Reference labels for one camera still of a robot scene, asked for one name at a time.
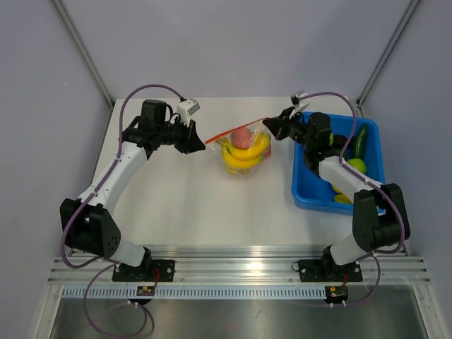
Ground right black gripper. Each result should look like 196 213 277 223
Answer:
264 107 314 150

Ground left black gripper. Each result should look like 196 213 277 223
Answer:
156 116 205 154

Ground pink peach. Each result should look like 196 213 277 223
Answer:
230 127 253 149

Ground clear zip top bag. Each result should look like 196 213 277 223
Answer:
206 118 272 176

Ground yellow banana bunch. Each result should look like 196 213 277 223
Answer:
218 132 271 174

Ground orange tomato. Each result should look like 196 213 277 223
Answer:
263 145 272 158

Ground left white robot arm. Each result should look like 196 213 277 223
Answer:
60 99 206 282

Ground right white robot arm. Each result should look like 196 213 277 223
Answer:
263 110 410 283

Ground dark purple fruit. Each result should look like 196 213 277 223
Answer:
333 134 347 148

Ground blue plastic bin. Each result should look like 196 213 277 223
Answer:
292 117 385 215

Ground yellow lemon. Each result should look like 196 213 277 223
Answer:
331 185 342 194

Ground green cucumber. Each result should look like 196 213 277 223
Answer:
353 124 369 160

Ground yellow green starfruit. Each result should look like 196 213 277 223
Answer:
333 194 352 204

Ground left small circuit board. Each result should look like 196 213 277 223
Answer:
136 286 155 297

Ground small circuit board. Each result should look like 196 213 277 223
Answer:
136 286 155 297
326 285 349 303

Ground right small circuit board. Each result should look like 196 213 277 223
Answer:
326 285 349 303

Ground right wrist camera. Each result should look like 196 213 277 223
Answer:
290 90 311 116

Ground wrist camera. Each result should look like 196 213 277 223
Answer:
177 98 201 126
290 90 311 116

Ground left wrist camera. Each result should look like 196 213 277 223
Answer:
177 98 201 126

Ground aluminium mounting rail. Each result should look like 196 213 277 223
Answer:
47 245 432 286

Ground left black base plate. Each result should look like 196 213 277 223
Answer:
112 256 176 283

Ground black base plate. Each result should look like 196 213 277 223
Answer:
296 259 363 283
112 256 176 283

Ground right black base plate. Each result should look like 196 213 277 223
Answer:
296 259 363 283

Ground left aluminium frame post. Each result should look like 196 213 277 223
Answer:
49 0 115 111

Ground aluminium frame post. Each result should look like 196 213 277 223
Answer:
49 0 115 111
356 0 423 115

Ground right aluminium frame post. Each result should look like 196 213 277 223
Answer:
356 0 423 115

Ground white slotted cable duct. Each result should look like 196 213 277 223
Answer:
62 285 326 300

